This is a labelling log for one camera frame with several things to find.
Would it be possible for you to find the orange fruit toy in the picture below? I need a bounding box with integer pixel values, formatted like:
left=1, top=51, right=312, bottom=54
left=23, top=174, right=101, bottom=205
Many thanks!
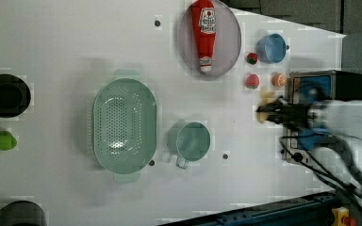
left=271, top=73, right=288, bottom=88

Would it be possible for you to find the green measuring cup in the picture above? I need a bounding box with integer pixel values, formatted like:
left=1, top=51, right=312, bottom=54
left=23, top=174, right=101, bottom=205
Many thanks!
left=168, top=121, right=211, bottom=170

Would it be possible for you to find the green lime toy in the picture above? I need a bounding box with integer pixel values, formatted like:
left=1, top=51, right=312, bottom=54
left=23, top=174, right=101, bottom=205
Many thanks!
left=0, top=131, right=17, bottom=151

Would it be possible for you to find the small red strawberry toy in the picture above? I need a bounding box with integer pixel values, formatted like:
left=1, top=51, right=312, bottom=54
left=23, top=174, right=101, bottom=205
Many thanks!
left=246, top=53, right=258, bottom=65

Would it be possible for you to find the blue metal frame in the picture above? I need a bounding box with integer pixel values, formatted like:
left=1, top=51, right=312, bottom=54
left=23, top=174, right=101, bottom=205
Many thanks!
left=159, top=192, right=348, bottom=226

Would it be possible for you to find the round grey plate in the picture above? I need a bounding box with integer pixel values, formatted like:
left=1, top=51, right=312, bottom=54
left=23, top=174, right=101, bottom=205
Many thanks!
left=177, top=0, right=241, bottom=78

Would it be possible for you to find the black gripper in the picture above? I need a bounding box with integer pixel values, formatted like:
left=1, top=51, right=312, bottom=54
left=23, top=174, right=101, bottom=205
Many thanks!
left=256, top=100, right=309, bottom=131

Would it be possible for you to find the black round object upper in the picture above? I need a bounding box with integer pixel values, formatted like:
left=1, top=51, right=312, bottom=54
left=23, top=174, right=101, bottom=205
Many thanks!
left=0, top=74, right=31, bottom=118

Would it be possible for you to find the yellow emergency stop button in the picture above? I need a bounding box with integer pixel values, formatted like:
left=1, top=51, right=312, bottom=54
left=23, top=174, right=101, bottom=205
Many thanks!
left=332, top=207, right=357, bottom=226

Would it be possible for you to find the large red strawberry toy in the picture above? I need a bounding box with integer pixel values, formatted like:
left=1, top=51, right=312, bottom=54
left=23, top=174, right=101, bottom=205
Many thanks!
left=245, top=73, right=260, bottom=89

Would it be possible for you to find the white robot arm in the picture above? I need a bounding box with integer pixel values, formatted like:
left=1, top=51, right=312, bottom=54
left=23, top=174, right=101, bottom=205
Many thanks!
left=256, top=97, right=362, bottom=202

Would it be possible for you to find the black round object lower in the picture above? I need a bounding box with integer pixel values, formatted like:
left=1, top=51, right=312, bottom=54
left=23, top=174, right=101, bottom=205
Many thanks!
left=0, top=201, right=47, bottom=226

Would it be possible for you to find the red ketchup bottle toy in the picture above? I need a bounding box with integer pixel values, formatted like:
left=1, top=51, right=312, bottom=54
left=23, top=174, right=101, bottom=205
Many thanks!
left=191, top=0, right=217, bottom=73

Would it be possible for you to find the blue cup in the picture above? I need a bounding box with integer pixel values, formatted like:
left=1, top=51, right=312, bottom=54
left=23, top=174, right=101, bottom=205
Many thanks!
left=255, top=34, right=289, bottom=64

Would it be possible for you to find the green oval colander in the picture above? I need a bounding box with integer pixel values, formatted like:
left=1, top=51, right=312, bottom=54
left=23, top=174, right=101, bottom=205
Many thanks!
left=92, top=69, right=157, bottom=184

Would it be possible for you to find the black toaster oven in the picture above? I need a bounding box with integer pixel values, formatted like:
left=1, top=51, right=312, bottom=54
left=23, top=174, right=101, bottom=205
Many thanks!
left=284, top=71, right=362, bottom=165

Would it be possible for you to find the black round object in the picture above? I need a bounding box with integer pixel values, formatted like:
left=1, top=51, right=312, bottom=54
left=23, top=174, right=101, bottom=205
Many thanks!
left=0, top=201, right=47, bottom=226
left=0, top=74, right=31, bottom=118

